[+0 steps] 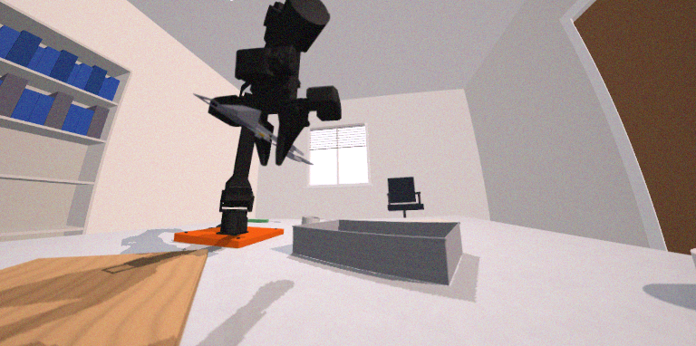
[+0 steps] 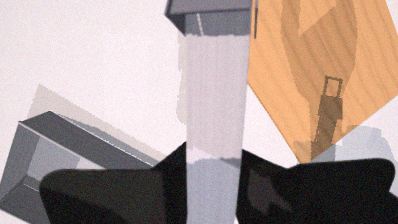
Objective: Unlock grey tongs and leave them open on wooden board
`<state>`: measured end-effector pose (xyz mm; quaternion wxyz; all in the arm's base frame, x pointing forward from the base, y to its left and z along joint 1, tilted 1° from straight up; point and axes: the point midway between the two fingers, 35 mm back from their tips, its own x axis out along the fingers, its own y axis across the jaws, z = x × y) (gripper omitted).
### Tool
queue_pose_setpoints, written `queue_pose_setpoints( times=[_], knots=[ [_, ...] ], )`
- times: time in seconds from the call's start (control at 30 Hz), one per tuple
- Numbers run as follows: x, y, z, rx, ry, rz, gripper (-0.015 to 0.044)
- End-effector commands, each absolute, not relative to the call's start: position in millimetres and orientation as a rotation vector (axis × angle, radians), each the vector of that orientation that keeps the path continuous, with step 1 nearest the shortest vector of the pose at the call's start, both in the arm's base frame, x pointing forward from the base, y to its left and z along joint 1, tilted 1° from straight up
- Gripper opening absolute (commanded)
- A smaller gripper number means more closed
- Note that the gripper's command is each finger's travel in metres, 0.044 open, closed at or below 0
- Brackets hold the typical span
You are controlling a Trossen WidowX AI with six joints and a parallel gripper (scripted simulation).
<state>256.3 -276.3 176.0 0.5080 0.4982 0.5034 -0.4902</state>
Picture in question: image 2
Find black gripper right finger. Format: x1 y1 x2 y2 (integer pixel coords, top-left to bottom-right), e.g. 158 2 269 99
235 149 396 224

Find light wooden board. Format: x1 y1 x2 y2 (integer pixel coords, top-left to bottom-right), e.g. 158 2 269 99
247 0 398 164

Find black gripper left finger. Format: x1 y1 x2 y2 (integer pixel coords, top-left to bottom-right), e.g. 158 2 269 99
39 141 187 224

